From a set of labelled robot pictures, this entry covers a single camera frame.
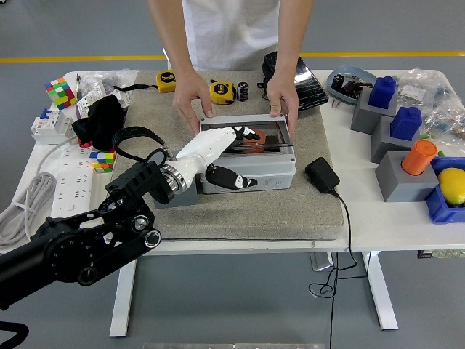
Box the white table leg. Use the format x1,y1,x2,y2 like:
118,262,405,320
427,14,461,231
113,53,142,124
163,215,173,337
109,255,138,337
361,250,400,331

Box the blue plastic bin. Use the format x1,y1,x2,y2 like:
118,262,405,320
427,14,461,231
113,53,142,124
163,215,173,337
425,156,465,225

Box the black cloth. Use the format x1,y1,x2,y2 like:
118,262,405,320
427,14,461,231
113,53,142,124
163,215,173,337
71,96,126,151

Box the blue-grey oval dish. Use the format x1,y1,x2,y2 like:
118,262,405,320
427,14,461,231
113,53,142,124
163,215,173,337
326,64,379,106

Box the grey block holder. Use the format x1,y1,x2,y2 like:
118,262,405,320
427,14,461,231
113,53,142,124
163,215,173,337
370,115,422,164
375,151,440,204
350,87,400,135

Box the white socket in packaging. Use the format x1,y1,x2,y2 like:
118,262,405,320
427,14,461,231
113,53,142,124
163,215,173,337
75,90,106,119

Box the person's torso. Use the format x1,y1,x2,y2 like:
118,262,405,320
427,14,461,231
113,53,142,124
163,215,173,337
161,0,291,72

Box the small multicoloured puzzle cube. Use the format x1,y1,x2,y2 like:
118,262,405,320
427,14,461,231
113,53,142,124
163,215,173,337
89,147,118,175

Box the blue plastic block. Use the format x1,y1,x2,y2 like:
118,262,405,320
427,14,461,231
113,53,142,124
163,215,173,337
368,76,398,109
390,106,424,141

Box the person's right hand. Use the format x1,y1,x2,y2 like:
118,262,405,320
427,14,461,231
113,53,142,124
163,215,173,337
172,71,214,128

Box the clear bag of white parts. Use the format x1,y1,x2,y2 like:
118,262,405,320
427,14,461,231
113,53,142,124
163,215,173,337
80,68,140,110

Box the black adapter cord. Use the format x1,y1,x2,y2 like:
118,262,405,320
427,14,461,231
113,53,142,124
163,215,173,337
308,188,359,349

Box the yellow tape measure with strap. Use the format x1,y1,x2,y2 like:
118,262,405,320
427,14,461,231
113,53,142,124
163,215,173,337
113,70,179,95

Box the under-table label strip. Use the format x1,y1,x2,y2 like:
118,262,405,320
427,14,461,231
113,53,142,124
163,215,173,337
417,249,465,260

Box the white circuit breaker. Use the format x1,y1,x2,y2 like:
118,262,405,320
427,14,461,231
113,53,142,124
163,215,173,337
31,108,76,146

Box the grey-brown mat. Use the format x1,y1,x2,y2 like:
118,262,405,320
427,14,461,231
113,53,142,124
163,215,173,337
100,70,345,241

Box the green plastic piece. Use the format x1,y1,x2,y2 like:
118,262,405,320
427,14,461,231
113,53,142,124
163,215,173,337
419,133,448,158

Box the silver under-table control box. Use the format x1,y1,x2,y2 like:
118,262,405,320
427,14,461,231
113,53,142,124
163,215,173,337
310,252,334,273

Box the black glossy foot pedal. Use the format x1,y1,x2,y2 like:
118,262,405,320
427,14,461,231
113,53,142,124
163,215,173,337
262,52,330,112

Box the dark brown capacitors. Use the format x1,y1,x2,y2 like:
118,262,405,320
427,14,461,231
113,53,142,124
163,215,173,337
343,80,364,101

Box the grey plastic junction box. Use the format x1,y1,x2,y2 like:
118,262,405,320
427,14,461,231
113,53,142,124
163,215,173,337
198,114,297,195

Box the white power strip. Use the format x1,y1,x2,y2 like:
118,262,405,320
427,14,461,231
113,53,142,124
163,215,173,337
50,144,96,219

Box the person's left hand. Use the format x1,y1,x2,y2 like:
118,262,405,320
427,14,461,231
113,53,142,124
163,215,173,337
266,72,301,135

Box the grey block with round hole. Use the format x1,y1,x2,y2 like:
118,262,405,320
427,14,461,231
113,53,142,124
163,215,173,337
154,174,200,210

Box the smoky transparent box lid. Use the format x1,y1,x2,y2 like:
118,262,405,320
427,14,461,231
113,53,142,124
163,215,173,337
201,121,294,156

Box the large multicoloured puzzle cube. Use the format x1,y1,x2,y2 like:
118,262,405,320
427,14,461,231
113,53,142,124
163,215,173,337
45,76,79,110

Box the black power adapter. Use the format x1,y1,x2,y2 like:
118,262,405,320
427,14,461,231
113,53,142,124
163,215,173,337
304,156,341,193

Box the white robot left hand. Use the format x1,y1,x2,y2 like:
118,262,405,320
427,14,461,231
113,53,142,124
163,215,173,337
175,125,262,190

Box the yellow lemon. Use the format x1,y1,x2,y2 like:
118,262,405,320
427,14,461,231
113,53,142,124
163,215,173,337
437,168,465,209

